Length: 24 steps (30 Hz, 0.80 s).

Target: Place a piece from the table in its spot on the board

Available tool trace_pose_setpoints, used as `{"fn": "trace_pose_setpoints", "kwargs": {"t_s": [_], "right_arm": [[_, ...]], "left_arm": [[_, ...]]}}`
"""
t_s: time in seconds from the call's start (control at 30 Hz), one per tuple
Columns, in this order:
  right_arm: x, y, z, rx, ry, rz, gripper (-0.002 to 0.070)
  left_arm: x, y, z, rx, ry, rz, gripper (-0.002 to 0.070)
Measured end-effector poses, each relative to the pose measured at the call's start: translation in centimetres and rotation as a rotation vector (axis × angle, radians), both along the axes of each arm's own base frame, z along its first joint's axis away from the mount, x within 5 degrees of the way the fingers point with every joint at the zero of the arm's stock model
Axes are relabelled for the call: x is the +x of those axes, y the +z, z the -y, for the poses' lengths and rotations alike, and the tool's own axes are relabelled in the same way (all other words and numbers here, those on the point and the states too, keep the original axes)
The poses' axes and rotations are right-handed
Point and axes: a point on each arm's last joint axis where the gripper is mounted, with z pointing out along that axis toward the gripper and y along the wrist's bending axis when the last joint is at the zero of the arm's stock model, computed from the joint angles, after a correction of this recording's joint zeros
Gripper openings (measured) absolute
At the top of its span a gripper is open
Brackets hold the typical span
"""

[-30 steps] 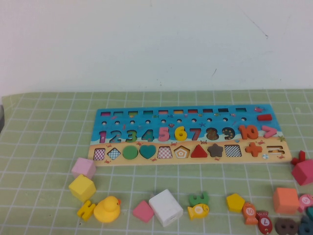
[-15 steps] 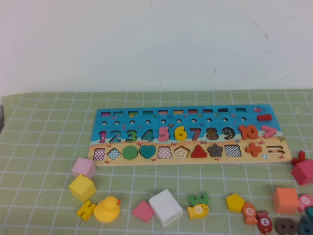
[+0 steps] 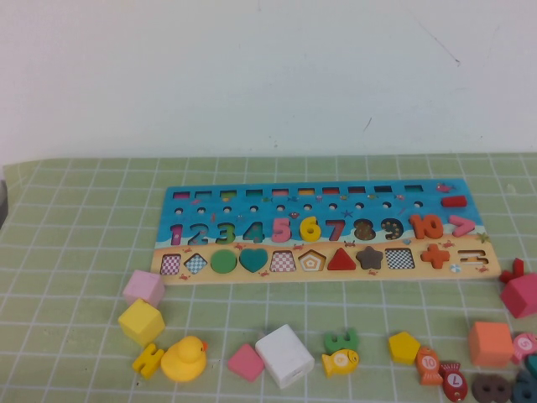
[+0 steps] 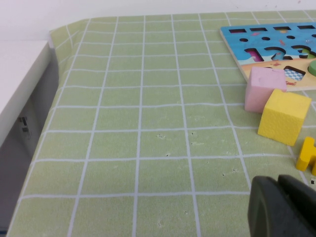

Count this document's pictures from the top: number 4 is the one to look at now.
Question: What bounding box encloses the green checkered tablecloth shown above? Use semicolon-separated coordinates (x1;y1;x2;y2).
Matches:
6;9;316;237

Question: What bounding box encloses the yellow H-shaped piece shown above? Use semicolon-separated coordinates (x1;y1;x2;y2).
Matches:
295;137;316;176

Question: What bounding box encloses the pink wooden cube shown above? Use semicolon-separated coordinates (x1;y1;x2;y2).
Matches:
244;66;288;114

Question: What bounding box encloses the white side cabinet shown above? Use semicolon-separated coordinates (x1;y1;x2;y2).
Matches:
0;40;59;233

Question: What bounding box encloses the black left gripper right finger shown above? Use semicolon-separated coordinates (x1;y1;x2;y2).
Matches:
278;174;316;232

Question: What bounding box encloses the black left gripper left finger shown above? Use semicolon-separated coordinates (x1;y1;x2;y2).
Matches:
247;175;316;237

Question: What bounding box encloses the yellow wooden cube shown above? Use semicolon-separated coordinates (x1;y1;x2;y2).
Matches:
257;88;313;147

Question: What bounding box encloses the wooden number shape puzzle board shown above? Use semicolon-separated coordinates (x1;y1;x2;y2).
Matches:
219;22;316;92

